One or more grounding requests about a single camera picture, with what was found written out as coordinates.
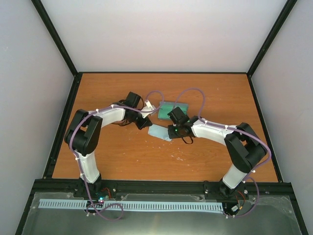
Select right back frame post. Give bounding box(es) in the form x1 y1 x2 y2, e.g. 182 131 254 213
246 0 297 79

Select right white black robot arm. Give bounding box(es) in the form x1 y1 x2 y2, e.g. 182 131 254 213
168 107 270 198

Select light blue cable duct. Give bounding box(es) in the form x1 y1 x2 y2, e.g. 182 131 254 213
38 199 224 213

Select grey green glasses case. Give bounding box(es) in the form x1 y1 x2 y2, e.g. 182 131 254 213
157 100 189 121

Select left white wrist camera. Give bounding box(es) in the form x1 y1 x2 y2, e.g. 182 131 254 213
140 100 156 118

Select light blue cleaning cloth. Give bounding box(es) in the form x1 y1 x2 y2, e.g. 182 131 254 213
148 124 172 141

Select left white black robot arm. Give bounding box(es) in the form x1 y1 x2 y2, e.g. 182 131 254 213
64 92 156 197

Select left back frame post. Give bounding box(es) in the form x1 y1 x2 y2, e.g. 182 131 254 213
31 0 78 77

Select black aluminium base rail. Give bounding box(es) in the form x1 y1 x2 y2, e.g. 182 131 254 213
31 179 295 202

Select frame post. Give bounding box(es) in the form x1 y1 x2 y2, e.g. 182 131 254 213
246 0 297 79
31 0 78 77

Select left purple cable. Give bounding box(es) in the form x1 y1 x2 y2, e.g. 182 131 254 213
69 90 165 220

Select purple cable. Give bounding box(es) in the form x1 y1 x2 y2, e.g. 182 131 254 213
69 90 165 220
172 88 272 218

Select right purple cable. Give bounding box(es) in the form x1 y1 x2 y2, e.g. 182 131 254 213
172 88 272 218

